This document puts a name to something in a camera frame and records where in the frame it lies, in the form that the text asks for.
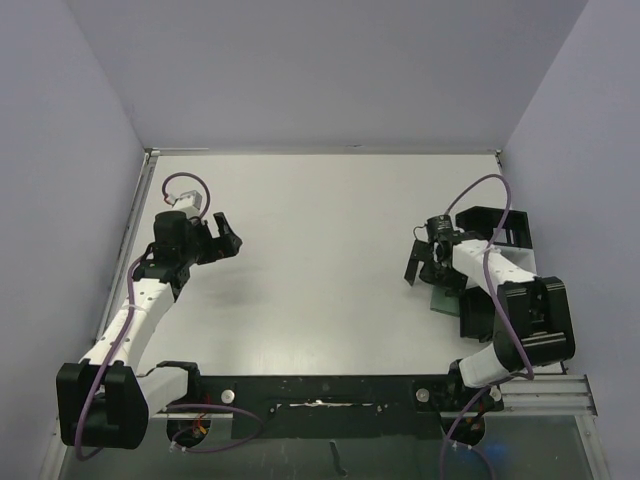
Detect green card holder wallet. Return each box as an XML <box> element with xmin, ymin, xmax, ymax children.
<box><xmin>430</xmin><ymin>286</ymin><xmax>460</xmax><ymax>318</ymax></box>

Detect black white sorting tray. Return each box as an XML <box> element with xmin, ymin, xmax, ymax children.
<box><xmin>454</xmin><ymin>205</ymin><xmax>534</xmax><ymax>346</ymax></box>

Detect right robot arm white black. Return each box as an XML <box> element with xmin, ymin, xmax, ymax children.
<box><xmin>404</xmin><ymin>206</ymin><xmax>576</xmax><ymax>406</ymax></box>

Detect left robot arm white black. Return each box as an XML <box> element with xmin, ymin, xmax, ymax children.
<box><xmin>56</xmin><ymin>210</ymin><xmax>242</xmax><ymax>449</ymax></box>

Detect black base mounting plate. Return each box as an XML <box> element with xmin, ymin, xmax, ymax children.
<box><xmin>149</xmin><ymin>372</ymin><xmax>504</xmax><ymax>451</ymax></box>

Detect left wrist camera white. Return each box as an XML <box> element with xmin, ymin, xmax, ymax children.
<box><xmin>164</xmin><ymin>190</ymin><xmax>202</xmax><ymax>219</ymax></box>

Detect aluminium left rail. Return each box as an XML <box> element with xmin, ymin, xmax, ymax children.
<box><xmin>91</xmin><ymin>148</ymin><xmax>159</xmax><ymax>346</ymax></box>

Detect aluminium rail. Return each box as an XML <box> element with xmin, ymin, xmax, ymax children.
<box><xmin>91</xmin><ymin>148</ymin><xmax>159</xmax><ymax>346</ymax></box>
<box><xmin>501</xmin><ymin>374</ymin><xmax>597</xmax><ymax>416</ymax></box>

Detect aluminium front rail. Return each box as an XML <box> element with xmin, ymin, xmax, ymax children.
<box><xmin>501</xmin><ymin>374</ymin><xmax>597</xmax><ymax>416</ymax></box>

